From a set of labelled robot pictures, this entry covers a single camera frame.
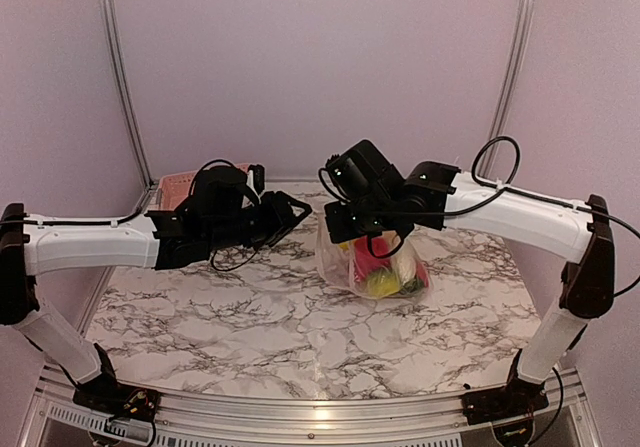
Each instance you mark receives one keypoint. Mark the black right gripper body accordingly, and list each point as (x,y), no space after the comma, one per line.
(374,216)

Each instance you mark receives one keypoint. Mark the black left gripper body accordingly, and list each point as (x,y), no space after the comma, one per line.
(258,230)

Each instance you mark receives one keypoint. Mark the clear zip top bag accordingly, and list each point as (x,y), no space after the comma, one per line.
(334,262)

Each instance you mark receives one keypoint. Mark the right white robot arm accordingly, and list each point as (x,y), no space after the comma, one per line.
(438,196)

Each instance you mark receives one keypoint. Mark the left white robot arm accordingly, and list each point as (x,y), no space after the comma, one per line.
(32,245)

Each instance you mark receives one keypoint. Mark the white fake cabbage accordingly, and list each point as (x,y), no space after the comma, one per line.
(404,263)

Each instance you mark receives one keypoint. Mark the yellow fake pear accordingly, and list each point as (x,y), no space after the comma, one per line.
(381,283)

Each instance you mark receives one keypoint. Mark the green fake vegetable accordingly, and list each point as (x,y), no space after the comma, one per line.
(414,286)

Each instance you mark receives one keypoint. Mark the pink perforated plastic basket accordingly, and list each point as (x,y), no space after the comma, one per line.
(174,188)

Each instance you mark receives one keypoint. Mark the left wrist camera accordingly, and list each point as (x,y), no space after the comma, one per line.
(256,178)

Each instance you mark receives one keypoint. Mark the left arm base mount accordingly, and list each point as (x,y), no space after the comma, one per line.
(106,394)

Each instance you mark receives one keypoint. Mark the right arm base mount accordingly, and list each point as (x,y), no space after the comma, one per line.
(516,397)

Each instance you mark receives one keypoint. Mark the right aluminium corner post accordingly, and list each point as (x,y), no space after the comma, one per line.
(517,52)

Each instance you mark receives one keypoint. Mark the aluminium corner post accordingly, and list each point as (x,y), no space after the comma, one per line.
(517,52)
(114,46)

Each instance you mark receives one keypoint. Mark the aluminium front frame rail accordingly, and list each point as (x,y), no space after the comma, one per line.
(191,419)

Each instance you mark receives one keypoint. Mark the left aluminium corner post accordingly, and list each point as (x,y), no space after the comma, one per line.
(114,46)

